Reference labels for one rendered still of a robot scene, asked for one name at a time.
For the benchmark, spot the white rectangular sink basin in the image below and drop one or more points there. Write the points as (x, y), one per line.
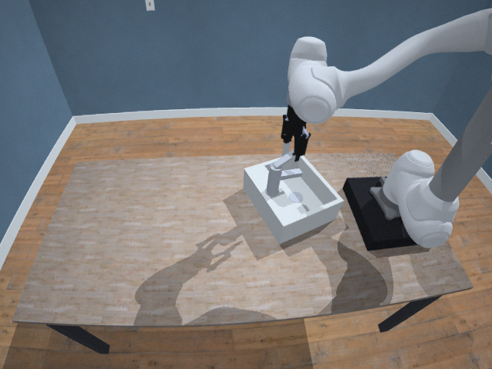
(285, 214)

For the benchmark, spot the silver mixer tap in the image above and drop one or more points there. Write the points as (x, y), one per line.
(276, 174)

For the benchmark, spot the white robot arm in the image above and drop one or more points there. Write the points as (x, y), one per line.
(427, 210)

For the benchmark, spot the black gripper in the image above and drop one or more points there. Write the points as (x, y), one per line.
(301, 136)

